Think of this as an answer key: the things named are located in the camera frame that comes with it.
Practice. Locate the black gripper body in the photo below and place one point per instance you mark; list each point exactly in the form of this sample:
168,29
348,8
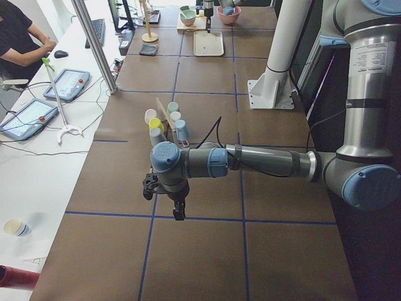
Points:
178,197
208,5

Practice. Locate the green cup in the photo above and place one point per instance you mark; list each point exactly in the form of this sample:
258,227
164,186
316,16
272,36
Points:
173,107

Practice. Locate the beige rabbit tray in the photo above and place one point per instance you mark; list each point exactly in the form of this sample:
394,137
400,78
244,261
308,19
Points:
208,44

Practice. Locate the black glass tray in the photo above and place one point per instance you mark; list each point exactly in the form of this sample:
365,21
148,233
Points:
154,17

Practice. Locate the blue cup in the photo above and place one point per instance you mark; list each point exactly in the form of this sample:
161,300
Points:
183,132

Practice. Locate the grey cup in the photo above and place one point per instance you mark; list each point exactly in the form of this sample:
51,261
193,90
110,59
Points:
156,136

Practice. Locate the yellow cup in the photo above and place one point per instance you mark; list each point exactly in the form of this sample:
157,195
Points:
156,123

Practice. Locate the cream white cup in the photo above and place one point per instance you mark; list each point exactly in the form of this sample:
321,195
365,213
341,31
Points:
175,116

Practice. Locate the pink cup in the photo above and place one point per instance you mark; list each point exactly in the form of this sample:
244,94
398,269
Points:
150,114

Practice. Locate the paper cup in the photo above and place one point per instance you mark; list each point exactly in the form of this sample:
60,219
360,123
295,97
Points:
16,227

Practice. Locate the wooden cutting board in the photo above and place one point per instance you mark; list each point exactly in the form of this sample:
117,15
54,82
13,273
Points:
199,24

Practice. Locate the pink ice bowl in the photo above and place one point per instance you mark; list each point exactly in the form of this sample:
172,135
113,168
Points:
230,18

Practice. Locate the wooden mug tree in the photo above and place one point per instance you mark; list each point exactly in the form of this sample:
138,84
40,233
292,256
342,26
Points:
148,37

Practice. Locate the grey folded cloth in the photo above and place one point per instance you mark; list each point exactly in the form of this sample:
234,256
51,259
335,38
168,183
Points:
148,50

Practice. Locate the black box with label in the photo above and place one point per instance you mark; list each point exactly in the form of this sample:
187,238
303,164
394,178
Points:
125,41

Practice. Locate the black monitor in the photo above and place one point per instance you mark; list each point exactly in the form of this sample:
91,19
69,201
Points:
121,16

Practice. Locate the black keyboard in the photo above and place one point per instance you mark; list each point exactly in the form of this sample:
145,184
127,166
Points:
100,29

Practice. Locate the teach pendant far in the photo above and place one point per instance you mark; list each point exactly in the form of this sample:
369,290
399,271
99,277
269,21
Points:
69,83

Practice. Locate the teach pendant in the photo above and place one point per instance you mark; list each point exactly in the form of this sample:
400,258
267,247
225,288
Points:
30,120
69,83

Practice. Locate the black computer mouse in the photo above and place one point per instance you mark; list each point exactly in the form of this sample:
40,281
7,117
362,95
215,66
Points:
60,54

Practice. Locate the teach pendant near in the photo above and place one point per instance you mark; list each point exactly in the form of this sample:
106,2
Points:
30,120

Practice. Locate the red cylinder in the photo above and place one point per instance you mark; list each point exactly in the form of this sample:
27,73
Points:
18,279

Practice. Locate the seated person black shirt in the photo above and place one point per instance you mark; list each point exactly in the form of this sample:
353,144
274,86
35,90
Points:
23,44

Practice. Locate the office chair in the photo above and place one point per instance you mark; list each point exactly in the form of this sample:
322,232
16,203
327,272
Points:
13,84

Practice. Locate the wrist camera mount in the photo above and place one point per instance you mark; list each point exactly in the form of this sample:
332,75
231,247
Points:
150,186

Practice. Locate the white wire cup rack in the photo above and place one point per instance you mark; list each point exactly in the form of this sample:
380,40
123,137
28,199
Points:
173,136

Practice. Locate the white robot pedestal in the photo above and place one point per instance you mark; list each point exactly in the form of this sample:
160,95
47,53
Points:
272,90

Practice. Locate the aluminium frame post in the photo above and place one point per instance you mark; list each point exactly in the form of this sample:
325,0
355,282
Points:
95,46

